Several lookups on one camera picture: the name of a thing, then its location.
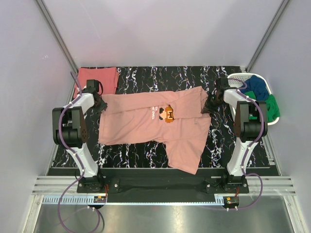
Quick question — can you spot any white slotted cable duct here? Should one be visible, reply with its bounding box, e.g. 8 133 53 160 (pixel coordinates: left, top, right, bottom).
42 195 225 205

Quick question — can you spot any green t shirt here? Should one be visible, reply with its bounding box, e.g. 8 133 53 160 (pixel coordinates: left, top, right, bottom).
245 91 280 123

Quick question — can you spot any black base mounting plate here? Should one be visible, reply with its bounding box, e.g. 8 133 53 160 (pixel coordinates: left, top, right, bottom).
77 168 249 204

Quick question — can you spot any pink t shirt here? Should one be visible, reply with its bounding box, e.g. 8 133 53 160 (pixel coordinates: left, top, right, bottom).
98 86 211 175

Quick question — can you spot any white plastic laundry basket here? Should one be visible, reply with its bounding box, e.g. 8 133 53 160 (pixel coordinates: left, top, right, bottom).
228 73 280 126

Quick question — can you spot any blue t shirt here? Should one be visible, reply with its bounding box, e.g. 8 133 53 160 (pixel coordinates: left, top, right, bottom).
241 75 270 101

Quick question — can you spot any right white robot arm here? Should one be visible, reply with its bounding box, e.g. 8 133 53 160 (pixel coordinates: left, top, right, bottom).
201 78 268 193

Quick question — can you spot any folded red t shirt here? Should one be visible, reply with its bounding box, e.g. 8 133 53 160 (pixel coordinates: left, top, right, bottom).
78 67 119 95

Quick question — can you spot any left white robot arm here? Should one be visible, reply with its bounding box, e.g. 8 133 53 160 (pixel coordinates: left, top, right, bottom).
52 80 107 192

